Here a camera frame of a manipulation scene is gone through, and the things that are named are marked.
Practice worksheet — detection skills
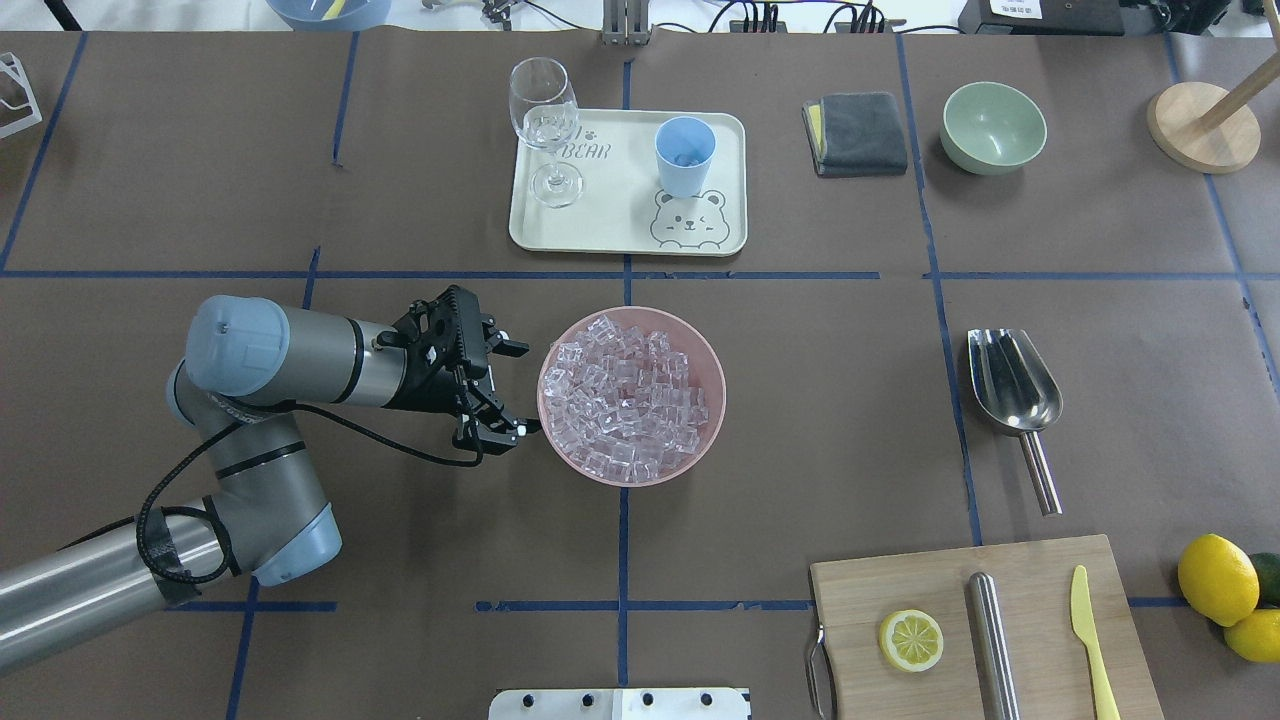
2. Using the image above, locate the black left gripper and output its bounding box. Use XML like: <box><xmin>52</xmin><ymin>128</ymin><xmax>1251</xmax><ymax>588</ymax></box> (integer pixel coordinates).
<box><xmin>385</xmin><ymin>284</ymin><xmax>530</xmax><ymax>456</ymax></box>

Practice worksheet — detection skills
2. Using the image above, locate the metal muddler bar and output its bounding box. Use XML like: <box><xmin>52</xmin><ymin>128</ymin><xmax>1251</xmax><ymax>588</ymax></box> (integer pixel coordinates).
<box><xmin>966</xmin><ymin>571</ymin><xmax>1021</xmax><ymax>719</ymax></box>

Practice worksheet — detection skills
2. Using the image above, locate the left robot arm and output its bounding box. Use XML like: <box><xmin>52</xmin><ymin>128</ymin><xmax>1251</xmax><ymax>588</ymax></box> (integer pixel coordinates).
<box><xmin>1</xmin><ymin>284</ymin><xmax>540</xmax><ymax>673</ymax></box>

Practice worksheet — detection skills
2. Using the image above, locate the blue bowl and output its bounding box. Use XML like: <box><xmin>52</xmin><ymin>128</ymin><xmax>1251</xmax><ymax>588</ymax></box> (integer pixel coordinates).
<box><xmin>266</xmin><ymin>0</ymin><xmax>392</xmax><ymax>32</ymax></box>

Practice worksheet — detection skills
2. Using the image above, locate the white serving tray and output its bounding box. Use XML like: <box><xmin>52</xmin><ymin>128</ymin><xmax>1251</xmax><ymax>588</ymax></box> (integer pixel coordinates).
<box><xmin>508</xmin><ymin>108</ymin><xmax>749</xmax><ymax>258</ymax></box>

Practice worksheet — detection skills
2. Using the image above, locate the wooden cutting board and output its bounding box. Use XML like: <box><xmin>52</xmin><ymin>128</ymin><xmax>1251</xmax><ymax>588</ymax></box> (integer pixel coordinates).
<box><xmin>810</xmin><ymin>534</ymin><xmax>1164</xmax><ymax>719</ymax></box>

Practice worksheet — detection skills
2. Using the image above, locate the metal ice scoop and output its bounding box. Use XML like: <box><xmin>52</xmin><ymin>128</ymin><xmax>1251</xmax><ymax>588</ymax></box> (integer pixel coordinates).
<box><xmin>966</xmin><ymin>328</ymin><xmax>1062</xmax><ymax>516</ymax></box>

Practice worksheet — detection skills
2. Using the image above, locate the white wire cup rack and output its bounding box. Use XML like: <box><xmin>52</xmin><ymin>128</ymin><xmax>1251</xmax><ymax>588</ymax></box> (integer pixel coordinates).
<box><xmin>1</xmin><ymin>53</ymin><xmax>44</xmax><ymax>140</ymax></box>

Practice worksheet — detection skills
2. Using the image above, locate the lemon half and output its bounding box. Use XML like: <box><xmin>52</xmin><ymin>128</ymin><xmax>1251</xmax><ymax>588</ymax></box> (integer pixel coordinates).
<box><xmin>877</xmin><ymin>609</ymin><xmax>945</xmax><ymax>673</ymax></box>

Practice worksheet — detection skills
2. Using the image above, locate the pink bowl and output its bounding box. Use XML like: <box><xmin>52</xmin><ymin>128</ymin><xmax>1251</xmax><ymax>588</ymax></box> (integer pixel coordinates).
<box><xmin>538</xmin><ymin>305</ymin><xmax>728</xmax><ymax>488</ymax></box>

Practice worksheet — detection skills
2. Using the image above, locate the clear ice cubes pile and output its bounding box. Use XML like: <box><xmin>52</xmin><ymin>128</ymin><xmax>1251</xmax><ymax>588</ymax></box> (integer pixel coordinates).
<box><xmin>545</xmin><ymin>315</ymin><xmax>710</xmax><ymax>483</ymax></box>

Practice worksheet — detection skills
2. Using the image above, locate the yellow plastic fork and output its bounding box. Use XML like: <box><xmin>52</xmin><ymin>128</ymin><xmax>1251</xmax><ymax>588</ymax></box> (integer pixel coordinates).
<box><xmin>308</xmin><ymin>0</ymin><xmax>348</xmax><ymax>20</ymax></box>

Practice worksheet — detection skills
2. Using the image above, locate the dark grey folded cloth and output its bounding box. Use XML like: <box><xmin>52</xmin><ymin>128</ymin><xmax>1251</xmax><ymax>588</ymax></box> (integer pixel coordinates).
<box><xmin>803</xmin><ymin>91</ymin><xmax>908</xmax><ymax>178</ymax></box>

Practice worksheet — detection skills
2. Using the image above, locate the wooden paper towel stand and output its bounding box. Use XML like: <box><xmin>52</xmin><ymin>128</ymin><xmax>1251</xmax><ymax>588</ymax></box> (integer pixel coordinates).
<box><xmin>1146</xmin><ymin>53</ymin><xmax>1279</xmax><ymax>176</ymax></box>

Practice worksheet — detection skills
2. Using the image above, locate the yellow plastic knife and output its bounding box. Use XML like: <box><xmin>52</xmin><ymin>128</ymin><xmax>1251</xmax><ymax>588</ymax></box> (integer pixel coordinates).
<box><xmin>1069</xmin><ymin>565</ymin><xmax>1121</xmax><ymax>719</ymax></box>

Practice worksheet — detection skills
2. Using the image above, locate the light blue cup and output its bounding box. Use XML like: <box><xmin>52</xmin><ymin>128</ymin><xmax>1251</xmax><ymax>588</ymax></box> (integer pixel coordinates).
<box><xmin>655</xmin><ymin>117</ymin><xmax>717</xmax><ymax>199</ymax></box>

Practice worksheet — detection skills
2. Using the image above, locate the green ceramic bowl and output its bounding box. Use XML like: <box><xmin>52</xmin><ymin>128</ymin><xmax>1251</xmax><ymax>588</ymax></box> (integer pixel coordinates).
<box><xmin>940</xmin><ymin>81</ymin><xmax>1048</xmax><ymax>176</ymax></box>

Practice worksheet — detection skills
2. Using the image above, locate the yellow lemon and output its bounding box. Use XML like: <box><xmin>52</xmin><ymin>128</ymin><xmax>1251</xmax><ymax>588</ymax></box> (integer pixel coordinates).
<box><xmin>1222</xmin><ymin>609</ymin><xmax>1280</xmax><ymax>664</ymax></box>
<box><xmin>1176</xmin><ymin>533</ymin><xmax>1260</xmax><ymax>628</ymax></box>

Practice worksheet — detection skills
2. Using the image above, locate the aluminium frame post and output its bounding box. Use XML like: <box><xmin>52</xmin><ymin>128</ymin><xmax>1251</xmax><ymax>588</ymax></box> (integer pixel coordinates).
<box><xmin>602</xmin><ymin>0</ymin><xmax>652</xmax><ymax>47</ymax></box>

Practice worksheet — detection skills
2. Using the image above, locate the green lime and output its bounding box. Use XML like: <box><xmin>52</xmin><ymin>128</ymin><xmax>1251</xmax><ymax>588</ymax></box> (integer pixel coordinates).
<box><xmin>1248</xmin><ymin>552</ymin><xmax>1280</xmax><ymax>609</ymax></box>

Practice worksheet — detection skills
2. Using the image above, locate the clear wine glass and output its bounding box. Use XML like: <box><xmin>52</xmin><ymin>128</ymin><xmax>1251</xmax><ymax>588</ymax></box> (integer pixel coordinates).
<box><xmin>508</xmin><ymin>56</ymin><xmax>582</xmax><ymax>209</ymax></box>

